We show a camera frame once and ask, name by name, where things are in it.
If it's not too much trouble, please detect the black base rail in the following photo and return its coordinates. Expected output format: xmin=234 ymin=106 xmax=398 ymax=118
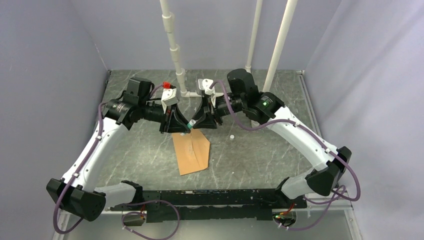
xmin=110 ymin=188 xmax=307 ymax=223

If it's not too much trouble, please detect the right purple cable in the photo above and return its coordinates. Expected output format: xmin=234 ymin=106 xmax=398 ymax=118
xmin=208 ymin=80 xmax=361 ymax=232

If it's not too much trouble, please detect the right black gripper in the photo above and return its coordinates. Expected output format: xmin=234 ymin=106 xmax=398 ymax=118
xmin=191 ymin=94 xmax=246 ymax=130

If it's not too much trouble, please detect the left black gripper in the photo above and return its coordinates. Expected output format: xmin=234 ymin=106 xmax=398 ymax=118
xmin=139 ymin=100 xmax=191 ymax=134

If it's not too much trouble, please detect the brown paper envelope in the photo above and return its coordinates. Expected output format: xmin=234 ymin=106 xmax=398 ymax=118
xmin=171 ymin=129 xmax=211 ymax=176

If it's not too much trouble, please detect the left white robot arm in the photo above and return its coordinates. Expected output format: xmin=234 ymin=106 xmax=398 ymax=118
xmin=46 ymin=77 xmax=190 ymax=222

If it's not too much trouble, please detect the small white green tube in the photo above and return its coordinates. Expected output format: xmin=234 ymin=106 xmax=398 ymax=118
xmin=187 ymin=119 xmax=196 ymax=130

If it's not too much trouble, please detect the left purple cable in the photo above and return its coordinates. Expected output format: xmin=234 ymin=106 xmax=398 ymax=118
xmin=52 ymin=82 xmax=181 ymax=240

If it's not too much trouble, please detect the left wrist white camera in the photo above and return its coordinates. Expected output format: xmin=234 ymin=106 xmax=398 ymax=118
xmin=161 ymin=82 xmax=180 ymax=109

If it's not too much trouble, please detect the white pvc pipe frame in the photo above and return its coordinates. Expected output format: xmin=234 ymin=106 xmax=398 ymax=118
xmin=159 ymin=0 xmax=298 ymax=98

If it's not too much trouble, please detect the purple cable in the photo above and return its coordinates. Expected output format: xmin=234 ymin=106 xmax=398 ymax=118
xmin=52 ymin=82 xmax=181 ymax=240
xmin=208 ymin=80 xmax=361 ymax=232

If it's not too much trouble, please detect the wrist white camera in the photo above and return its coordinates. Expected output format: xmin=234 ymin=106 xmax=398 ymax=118
xmin=195 ymin=78 xmax=224 ymax=97
xmin=161 ymin=82 xmax=180 ymax=109

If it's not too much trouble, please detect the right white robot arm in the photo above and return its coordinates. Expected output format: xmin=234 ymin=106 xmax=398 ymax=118
xmin=193 ymin=68 xmax=352 ymax=208

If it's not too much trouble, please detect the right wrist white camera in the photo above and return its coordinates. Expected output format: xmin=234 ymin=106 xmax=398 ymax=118
xmin=195 ymin=78 xmax=224 ymax=97

